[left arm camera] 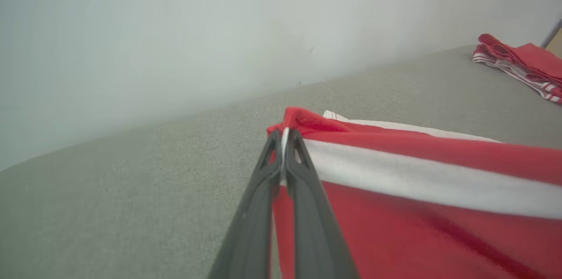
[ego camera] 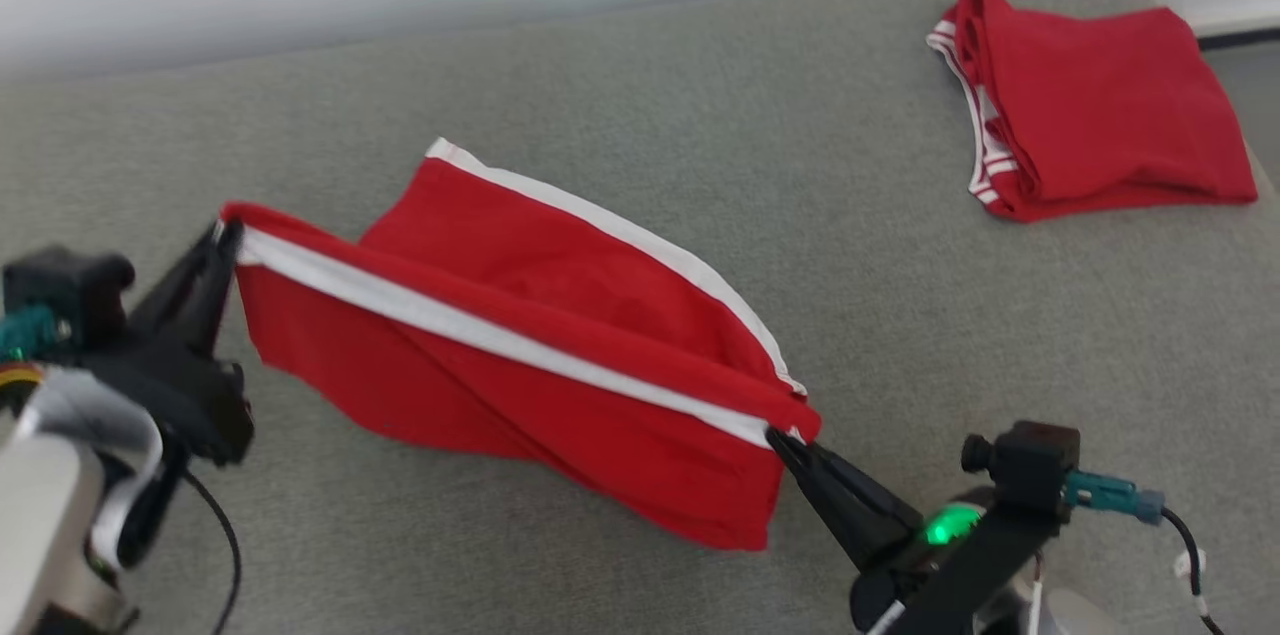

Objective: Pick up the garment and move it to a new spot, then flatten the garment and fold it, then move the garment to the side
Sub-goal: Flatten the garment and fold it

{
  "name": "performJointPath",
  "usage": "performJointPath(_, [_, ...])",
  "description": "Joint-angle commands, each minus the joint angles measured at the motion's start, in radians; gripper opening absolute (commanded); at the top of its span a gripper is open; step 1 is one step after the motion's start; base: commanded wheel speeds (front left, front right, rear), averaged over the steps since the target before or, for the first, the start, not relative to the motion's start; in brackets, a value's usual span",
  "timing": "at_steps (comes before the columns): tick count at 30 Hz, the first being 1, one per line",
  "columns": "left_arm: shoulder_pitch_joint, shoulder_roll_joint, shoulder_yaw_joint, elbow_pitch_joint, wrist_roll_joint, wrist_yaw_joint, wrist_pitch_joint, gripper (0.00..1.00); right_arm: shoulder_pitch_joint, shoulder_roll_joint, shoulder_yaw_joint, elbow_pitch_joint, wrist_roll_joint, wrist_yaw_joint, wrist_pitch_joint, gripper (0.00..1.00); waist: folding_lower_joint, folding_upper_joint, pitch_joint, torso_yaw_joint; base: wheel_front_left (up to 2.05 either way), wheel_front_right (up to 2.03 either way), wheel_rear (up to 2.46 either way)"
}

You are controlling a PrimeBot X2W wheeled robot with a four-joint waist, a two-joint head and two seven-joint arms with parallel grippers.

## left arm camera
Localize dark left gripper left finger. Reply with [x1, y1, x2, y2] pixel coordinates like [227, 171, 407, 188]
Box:
[207, 129, 282, 279]

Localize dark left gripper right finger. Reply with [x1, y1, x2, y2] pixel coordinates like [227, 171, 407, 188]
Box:
[285, 129, 360, 279]

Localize red Bulls shorts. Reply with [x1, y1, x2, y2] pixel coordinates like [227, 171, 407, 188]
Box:
[267, 107, 562, 279]

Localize red Bulls jersey shirt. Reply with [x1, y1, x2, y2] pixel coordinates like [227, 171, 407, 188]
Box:
[472, 33, 562, 104]

